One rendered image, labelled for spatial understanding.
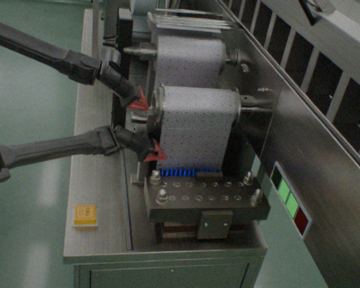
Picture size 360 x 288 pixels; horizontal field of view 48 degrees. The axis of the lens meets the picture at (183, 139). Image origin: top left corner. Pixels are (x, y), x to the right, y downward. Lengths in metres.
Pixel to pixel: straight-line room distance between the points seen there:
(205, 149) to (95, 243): 0.47
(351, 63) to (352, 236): 0.37
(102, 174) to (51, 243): 1.05
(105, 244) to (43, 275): 1.13
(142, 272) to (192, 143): 0.46
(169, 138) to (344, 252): 0.66
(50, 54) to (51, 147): 0.28
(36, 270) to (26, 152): 1.43
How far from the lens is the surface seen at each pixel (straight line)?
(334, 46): 1.04
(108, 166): 1.63
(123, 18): 1.53
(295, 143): 1.16
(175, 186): 1.36
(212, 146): 1.41
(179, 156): 1.40
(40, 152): 1.12
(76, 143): 1.19
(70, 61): 1.24
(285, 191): 1.20
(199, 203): 1.32
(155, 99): 1.33
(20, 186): 2.97
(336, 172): 0.99
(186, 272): 1.43
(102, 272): 1.38
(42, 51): 1.26
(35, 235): 2.62
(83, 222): 1.38
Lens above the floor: 1.89
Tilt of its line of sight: 32 degrees down
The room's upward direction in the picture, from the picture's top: 10 degrees clockwise
